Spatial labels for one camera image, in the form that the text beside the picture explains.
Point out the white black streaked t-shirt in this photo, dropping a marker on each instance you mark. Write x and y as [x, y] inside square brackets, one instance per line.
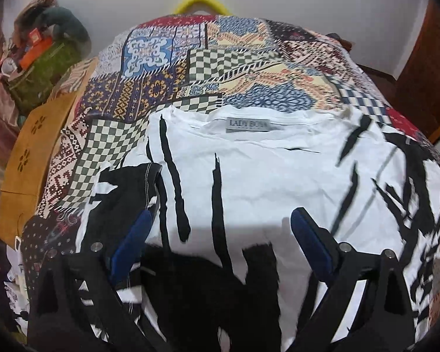
[264, 176]

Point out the wooden lap desk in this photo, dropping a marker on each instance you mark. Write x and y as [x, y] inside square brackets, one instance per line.
[29, 154]

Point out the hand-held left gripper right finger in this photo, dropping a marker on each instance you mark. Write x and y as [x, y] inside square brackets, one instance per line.
[310, 240]

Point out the colourful patchwork blanket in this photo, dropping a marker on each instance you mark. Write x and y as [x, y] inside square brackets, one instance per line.
[223, 62]

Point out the yellow foam hoop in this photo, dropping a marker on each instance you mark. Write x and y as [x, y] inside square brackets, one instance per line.
[200, 0]

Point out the orange box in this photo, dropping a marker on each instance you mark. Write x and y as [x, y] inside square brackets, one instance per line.
[36, 53]

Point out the brown floral cloth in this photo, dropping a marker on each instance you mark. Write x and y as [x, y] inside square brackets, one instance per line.
[33, 9]

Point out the brown wooden wardrobe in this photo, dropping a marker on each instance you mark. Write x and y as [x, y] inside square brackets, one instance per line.
[425, 73]

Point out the green fabric storage basket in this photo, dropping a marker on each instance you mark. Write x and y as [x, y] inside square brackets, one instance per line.
[44, 75]

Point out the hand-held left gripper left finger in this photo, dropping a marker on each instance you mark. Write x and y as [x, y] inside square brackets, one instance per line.
[132, 244]

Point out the grey blue garment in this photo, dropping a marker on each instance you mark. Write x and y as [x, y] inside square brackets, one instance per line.
[339, 40]

